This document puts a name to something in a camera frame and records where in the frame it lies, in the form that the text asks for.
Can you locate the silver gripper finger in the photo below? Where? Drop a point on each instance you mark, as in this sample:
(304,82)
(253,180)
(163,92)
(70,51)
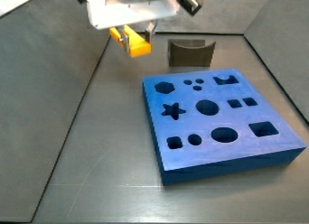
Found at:
(150,31)

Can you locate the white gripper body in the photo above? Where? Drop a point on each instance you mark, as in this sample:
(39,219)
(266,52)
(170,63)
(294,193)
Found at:
(108,13)

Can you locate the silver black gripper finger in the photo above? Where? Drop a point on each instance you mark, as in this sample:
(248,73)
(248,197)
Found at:
(125,39)

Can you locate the yellow double-square peg object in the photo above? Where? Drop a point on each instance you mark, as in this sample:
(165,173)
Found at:
(139,46)

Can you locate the blue shape-sorting board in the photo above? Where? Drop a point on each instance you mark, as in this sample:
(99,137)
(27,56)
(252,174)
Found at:
(214,126)

